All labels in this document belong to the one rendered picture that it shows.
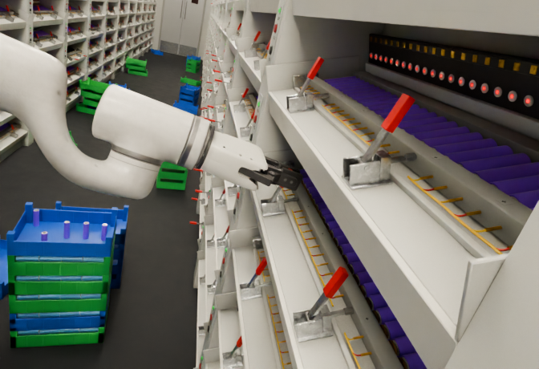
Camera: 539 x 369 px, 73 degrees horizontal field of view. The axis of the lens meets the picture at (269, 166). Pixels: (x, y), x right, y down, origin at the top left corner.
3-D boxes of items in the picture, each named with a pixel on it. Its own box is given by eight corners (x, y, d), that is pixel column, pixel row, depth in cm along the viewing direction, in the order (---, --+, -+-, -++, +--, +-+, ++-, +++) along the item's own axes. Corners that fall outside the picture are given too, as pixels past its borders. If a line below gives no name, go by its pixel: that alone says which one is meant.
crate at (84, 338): (10, 348, 128) (10, 331, 125) (27, 306, 146) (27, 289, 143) (103, 342, 138) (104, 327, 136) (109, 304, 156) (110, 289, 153)
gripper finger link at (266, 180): (223, 162, 58) (244, 160, 63) (258, 188, 55) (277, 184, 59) (226, 156, 58) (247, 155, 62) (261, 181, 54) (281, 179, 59)
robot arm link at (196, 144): (178, 152, 63) (195, 158, 64) (174, 173, 55) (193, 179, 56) (195, 108, 61) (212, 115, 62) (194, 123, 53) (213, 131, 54)
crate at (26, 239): (6, 255, 114) (6, 234, 111) (26, 220, 132) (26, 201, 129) (110, 257, 124) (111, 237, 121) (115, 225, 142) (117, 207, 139)
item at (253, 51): (262, 102, 83) (257, 38, 78) (240, 64, 138) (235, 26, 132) (347, 91, 86) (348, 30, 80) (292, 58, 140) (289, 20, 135)
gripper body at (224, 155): (191, 153, 64) (249, 173, 68) (188, 177, 55) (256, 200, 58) (206, 115, 62) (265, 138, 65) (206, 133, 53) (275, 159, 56)
